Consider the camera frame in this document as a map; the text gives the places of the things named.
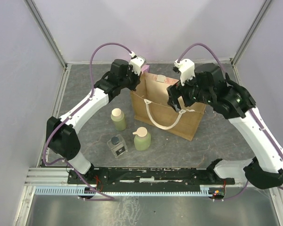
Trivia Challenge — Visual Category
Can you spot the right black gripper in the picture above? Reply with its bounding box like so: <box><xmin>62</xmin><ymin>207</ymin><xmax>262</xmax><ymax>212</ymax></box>
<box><xmin>167</xmin><ymin>70</ymin><xmax>215</xmax><ymax>113</ymax></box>

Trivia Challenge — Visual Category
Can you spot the brown canvas tote bag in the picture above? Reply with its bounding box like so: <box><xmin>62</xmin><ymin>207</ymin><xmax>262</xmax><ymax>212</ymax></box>
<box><xmin>130</xmin><ymin>72</ymin><xmax>206</xmax><ymax>141</ymax></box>

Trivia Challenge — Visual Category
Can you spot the green bottle cap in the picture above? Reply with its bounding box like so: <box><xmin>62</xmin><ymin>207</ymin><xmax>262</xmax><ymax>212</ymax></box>
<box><xmin>110</xmin><ymin>108</ymin><xmax>126</xmax><ymax>131</ymax></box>

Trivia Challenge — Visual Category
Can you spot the green bottle beige pump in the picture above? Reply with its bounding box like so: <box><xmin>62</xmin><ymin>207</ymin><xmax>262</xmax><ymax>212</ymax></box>
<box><xmin>133</xmin><ymin>127</ymin><xmax>151</xmax><ymax>151</ymax></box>

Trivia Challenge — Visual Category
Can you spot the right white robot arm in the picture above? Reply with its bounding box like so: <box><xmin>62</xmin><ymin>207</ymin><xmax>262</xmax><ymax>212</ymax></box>
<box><xmin>167</xmin><ymin>60</ymin><xmax>283</xmax><ymax>189</ymax></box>

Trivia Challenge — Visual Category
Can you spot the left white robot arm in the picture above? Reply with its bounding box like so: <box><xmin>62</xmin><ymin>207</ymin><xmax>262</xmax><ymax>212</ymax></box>
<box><xmin>46</xmin><ymin>56</ymin><xmax>146</xmax><ymax>184</ymax></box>

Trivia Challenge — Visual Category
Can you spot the small pink object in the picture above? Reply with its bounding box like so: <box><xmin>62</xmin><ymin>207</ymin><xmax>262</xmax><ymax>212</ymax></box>
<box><xmin>142</xmin><ymin>65</ymin><xmax>150</xmax><ymax>73</ymax></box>

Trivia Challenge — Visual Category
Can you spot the clear square glass bottle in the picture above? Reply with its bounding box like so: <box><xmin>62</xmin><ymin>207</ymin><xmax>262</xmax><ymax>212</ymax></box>
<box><xmin>107</xmin><ymin>134</ymin><xmax>128</xmax><ymax>158</ymax></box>

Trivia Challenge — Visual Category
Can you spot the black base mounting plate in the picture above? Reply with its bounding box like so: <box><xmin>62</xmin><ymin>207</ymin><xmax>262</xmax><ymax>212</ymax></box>
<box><xmin>67</xmin><ymin>166</ymin><xmax>235</xmax><ymax>192</ymax></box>

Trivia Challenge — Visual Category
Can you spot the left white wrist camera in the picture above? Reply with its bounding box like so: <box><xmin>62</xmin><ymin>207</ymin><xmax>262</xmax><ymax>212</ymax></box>
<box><xmin>129</xmin><ymin>51</ymin><xmax>146</xmax><ymax>75</ymax></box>

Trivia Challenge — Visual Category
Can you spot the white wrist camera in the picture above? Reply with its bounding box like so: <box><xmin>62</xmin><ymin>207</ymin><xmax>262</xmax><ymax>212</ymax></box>
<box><xmin>174</xmin><ymin>58</ymin><xmax>195</xmax><ymax>86</ymax></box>
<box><xmin>129</xmin><ymin>51</ymin><xmax>146</xmax><ymax>75</ymax></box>

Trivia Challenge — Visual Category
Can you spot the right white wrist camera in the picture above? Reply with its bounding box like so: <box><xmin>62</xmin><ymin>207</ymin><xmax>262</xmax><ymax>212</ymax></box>
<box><xmin>174</xmin><ymin>58</ymin><xmax>195</xmax><ymax>86</ymax></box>

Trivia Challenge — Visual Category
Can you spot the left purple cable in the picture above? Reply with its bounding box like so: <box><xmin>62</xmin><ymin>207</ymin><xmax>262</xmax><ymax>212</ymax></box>
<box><xmin>42</xmin><ymin>42</ymin><xmax>135</xmax><ymax>202</ymax></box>

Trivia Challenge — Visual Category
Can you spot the purple cable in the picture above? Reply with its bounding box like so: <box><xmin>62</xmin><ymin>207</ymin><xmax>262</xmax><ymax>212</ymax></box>
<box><xmin>178</xmin><ymin>42</ymin><xmax>283</xmax><ymax>202</ymax></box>
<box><xmin>42</xmin><ymin>42</ymin><xmax>135</xmax><ymax>202</ymax></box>

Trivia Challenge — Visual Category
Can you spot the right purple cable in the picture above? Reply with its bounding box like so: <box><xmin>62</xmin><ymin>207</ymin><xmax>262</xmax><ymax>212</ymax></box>
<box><xmin>178</xmin><ymin>42</ymin><xmax>283</xmax><ymax>202</ymax></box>

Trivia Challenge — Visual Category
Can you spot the white slotted cable duct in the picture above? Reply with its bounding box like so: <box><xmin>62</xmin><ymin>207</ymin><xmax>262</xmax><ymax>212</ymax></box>
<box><xmin>34</xmin><ymin>186</ymin><xmax>222</xmax><ymax>197</ymax></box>

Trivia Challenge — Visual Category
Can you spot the aluminium frame rail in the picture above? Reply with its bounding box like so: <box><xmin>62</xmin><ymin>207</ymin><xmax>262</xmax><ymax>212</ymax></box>
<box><xmin>25</xmin><ymin>167</ymin><xmax>70</xmax><ymax>186</ymax></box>

